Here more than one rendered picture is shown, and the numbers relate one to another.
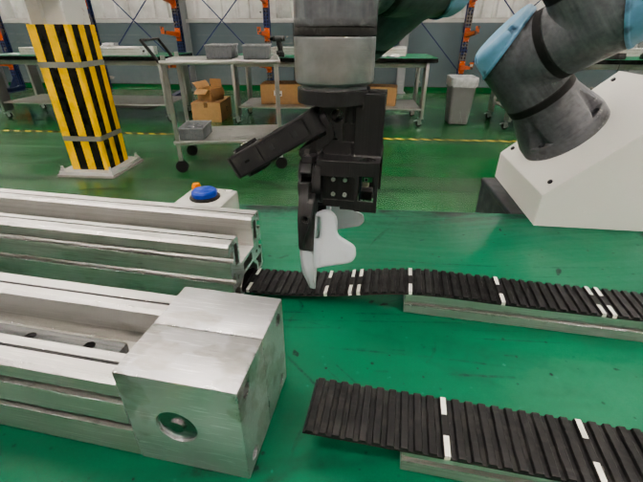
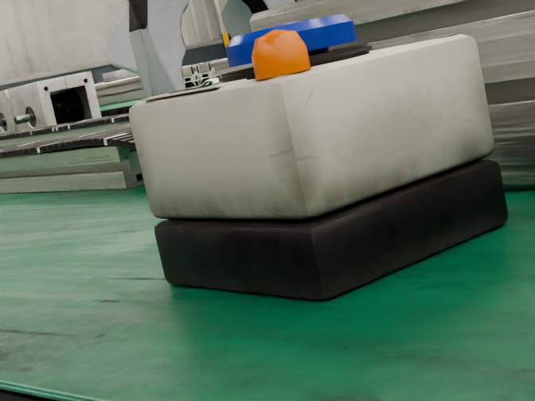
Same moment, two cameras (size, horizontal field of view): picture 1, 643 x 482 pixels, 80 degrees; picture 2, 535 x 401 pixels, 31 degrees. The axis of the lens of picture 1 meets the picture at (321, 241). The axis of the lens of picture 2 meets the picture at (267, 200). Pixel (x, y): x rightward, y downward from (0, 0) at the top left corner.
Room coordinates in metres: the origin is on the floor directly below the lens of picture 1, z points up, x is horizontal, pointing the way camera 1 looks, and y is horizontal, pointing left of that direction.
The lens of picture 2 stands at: (0.80, 0.37, 0.85)
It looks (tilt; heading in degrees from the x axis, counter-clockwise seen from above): 8 degrees down; 222
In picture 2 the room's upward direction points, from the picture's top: 12 degrees counter-clockwise
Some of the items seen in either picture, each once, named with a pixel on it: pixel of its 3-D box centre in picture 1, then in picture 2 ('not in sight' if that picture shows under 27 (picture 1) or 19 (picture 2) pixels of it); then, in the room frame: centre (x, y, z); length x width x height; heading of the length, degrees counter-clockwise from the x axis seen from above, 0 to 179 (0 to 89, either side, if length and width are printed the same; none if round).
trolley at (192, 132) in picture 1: (223, 104); not in sight; (3.44, 0.84, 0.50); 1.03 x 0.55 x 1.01; 97
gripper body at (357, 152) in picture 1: (340, 149); not in sight; (0.39, -0.02, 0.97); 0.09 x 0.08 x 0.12; 79
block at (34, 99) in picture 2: not in sight; (48, 113); (-0.08, -0.80, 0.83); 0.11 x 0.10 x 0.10; 169
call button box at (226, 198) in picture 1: (205, 215); (333, 152); (0.56, 0.19, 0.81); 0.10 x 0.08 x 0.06; 169
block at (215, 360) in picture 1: (221, 363); not in sight; (0.23, 0.09, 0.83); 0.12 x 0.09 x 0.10; 169
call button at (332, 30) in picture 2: (205, 195); (293, 55); (0.57, 0.19, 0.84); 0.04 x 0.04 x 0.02
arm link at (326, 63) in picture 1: (335, 63); not in sight; (0.40, -0.01, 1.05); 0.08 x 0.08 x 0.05
